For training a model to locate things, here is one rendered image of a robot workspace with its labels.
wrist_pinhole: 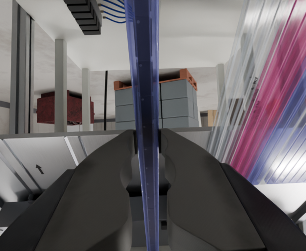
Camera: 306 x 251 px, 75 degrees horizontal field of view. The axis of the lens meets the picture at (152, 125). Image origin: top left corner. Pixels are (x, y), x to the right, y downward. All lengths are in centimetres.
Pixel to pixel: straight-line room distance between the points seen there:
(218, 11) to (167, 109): 221
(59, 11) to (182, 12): 34
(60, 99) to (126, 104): 240
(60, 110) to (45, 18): 27
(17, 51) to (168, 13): 43
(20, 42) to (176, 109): 230
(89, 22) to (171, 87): 234
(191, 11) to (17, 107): 54
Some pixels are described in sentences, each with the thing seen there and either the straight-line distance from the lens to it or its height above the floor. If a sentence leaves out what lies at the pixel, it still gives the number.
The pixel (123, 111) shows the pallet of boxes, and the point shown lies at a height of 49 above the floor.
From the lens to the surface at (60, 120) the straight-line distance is 73.
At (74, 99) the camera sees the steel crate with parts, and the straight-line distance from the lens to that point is 395.
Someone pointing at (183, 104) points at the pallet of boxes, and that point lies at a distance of 275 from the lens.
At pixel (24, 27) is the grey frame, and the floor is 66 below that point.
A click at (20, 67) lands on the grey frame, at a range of 66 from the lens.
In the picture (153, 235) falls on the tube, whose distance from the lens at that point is 24.
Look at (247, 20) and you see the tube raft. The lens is 23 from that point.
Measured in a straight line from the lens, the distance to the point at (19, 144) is 36.
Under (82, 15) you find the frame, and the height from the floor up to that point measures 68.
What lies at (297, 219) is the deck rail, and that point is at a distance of 66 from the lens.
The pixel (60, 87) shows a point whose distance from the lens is 75.
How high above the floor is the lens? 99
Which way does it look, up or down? 5 degrees down
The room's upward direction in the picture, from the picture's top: 178 degrees clockwise
